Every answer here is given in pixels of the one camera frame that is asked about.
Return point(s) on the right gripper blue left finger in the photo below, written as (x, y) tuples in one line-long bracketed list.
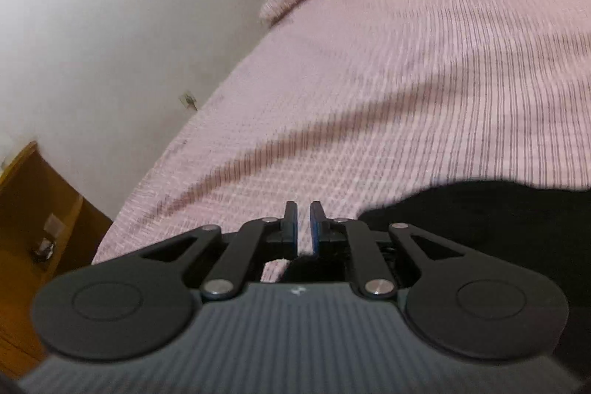
[(256, 243)]

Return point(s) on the black knit cardigan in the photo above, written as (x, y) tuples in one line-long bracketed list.
[(545, 230)]

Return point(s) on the pink checked bed cover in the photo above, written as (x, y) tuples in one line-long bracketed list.
[(358, 103)]

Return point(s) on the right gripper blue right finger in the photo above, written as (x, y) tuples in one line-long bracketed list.
[(349, 248)]

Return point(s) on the wooden nightstand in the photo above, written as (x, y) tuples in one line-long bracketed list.
[(47, 229)]

